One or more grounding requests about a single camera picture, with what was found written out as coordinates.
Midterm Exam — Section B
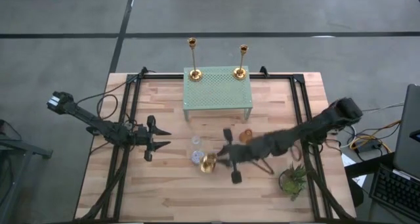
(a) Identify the black power brick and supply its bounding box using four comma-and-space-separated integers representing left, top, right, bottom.
356, 141, 378, 153

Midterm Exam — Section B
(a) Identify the potted succulent plant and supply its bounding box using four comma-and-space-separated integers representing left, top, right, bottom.
278, 163, 308, 202

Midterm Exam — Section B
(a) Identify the white paper sheet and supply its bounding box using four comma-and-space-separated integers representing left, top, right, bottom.
341, 153, 368, 188

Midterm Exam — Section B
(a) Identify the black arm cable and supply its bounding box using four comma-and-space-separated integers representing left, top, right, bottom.
251, 144, 303, 176
75, 69, 157, 120

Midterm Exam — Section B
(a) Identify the black aluminium table frame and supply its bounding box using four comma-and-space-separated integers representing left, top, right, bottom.
74, 66, 357, 222

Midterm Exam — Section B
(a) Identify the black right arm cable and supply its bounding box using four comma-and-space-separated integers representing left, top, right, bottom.
251, 144, 303, 176

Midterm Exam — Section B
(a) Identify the medium brass candlestick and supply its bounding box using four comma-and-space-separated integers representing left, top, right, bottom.
233, 44, 249, 81

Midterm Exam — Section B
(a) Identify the amber glass candle holder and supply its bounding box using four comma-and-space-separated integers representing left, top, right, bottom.
238, 128, 254, 145

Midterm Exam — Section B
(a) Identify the black metal stand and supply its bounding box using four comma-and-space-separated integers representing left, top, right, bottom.
0, 118, 53, 224

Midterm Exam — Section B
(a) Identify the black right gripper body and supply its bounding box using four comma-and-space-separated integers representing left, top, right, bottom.
222, 128, 263, 185

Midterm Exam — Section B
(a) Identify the tall brass candlestick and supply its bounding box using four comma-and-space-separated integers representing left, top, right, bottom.
187, 37, 203, 82

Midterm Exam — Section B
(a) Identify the yellow cable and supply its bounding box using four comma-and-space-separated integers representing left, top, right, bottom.
348, 120, 402, 153

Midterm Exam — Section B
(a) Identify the green perforated metal shelf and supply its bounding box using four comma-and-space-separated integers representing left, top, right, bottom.
182, 65, 253, 122

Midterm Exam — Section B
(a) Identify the black keyboard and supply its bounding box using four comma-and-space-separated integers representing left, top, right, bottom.
369, 164, 420, 222

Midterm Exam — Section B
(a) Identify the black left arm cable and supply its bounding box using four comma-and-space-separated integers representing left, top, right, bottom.
75, 69, 157, 120

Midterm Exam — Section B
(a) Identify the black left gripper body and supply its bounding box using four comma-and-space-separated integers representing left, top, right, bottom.
133, 115, 157, 162

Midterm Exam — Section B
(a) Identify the short brass candlestick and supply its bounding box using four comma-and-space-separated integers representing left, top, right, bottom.
199, 152, 218, 174

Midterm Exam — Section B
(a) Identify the white purple leaf candle tin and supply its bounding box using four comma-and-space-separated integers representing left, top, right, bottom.
191, 150, 204, 166

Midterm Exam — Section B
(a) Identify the clear ribbed glass candle holder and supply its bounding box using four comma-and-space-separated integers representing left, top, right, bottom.
189, 135, 203, 149

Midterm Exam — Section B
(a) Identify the black desk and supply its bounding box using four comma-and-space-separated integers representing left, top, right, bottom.
344, 151, 420, 224

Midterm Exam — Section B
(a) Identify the grey laptop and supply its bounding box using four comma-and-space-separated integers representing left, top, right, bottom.
392, 83, 420, 179

